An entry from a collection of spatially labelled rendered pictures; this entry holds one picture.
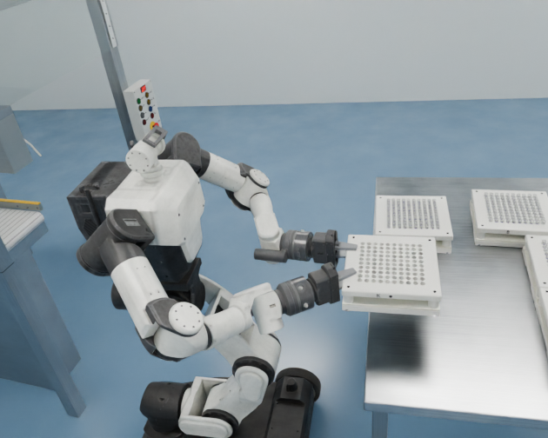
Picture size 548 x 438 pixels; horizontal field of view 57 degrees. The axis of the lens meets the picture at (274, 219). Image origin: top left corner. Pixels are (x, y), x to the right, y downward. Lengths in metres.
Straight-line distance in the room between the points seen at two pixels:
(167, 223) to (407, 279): 0.64
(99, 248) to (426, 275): 0.81
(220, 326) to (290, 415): 0.99
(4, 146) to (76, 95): 4.10
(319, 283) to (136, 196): 0.52
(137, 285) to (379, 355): 0.66
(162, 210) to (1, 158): 0.96
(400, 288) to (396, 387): 0.24
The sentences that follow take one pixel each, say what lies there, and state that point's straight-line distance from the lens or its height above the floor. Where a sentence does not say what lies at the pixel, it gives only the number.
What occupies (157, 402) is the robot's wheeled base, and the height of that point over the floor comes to 0.34.
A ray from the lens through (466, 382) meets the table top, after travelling 1.38.
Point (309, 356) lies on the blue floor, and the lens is 2.52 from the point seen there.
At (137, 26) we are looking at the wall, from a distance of 5.53.
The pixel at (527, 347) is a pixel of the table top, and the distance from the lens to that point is 1.50.
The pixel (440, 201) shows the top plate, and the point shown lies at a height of 0.92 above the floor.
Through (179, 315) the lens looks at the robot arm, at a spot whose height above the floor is 1.17.
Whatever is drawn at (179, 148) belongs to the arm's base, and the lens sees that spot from 1.53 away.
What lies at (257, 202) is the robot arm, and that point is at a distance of 1.61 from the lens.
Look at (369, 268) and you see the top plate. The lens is 1.37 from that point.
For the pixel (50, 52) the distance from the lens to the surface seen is 2.18.
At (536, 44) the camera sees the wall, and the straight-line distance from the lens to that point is 5.19.
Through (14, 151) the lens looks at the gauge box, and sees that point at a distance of 2.12.
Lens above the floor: 1.91
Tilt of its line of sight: 34 degrees down
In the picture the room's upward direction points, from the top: 7 degrees counter-clockwise
